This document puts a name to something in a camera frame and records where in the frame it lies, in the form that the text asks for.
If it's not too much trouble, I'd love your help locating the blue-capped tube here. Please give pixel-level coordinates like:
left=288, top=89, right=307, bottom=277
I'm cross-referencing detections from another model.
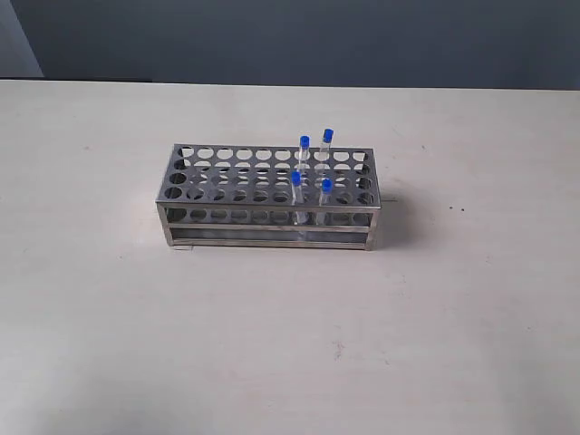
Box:
left=316, top=129, right=334, bottom=162
left=315, top=179, right=333, bottom=226
left=296, top=135, right=310, bottom=172
left=291, top=170, right=308, bottom=226

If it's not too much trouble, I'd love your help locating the stainless steel test tube rack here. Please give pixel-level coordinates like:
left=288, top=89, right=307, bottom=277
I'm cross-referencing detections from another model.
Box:
left=156, top=144, right=382, bottom=250

